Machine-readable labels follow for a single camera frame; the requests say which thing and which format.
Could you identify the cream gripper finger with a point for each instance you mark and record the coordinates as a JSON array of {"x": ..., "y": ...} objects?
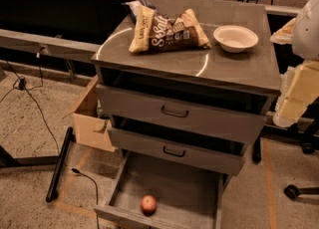
[
  {"x": 299, "y": 89},
  {"x": 284, "y": 35}
]

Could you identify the red apple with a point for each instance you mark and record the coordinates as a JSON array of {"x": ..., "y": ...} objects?
[{"x": 148, "y": 204}]

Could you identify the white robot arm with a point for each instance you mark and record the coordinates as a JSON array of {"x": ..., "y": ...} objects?
[{"x": 305, "y": 40}]

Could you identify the grey top drawer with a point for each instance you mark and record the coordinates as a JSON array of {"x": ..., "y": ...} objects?
[{"x": 205, "y": 120}]

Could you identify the grey drawer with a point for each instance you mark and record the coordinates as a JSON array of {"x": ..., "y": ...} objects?
[
  {"x": 205, "y": 120},
  {"x": 177, "y": 152},
  {"x": 187, "y": 197}
]

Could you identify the grey drawer cabinet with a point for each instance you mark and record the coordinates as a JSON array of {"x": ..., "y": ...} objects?
[{"x": 246, "y": 82}]

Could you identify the grey middle drawer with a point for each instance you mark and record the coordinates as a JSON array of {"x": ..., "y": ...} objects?
[{"x": 177, "y": 152}]

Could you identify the grey bottom drawer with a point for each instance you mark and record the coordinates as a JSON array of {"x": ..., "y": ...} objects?
[{"x": 187, "y": 197}]

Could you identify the white paper bowl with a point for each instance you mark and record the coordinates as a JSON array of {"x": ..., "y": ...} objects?
[{"x": 235, "y": 39}]

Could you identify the black chair caster leg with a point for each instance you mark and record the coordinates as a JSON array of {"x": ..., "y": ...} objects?
[{"x": 292, "y": 191}]

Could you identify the brown sesame snack bag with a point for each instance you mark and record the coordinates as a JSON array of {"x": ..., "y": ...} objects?
[{"x": 154, "y": 32}]

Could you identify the white blue snack bag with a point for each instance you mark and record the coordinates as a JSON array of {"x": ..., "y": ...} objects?
[{"x": 134, "y": 5}]

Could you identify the cardboard box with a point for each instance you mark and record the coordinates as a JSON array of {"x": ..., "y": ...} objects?
[{"x": 89, "y": 130}]

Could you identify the black table leg base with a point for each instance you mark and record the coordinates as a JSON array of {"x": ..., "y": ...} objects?
[{"x": 8, "y": 161}]

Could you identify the grey workbench rail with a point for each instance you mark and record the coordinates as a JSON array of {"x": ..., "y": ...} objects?
[{"x": 54, "y": 47}]

